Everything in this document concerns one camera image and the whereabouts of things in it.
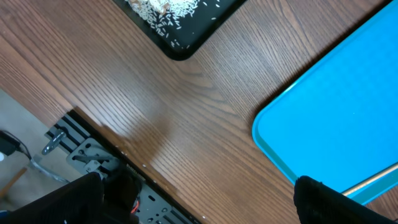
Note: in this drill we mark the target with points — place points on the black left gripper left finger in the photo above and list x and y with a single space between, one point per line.
79 201

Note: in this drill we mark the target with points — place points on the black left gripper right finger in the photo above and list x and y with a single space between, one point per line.
319 204

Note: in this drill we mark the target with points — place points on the black food waste tray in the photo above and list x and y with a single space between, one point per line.
181 27

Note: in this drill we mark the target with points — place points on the teal serving tray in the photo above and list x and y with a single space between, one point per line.
337 123

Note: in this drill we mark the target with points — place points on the wooden chopstick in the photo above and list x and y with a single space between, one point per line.
370 180

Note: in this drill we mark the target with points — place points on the grey mounting bracket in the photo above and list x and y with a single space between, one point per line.
91 156

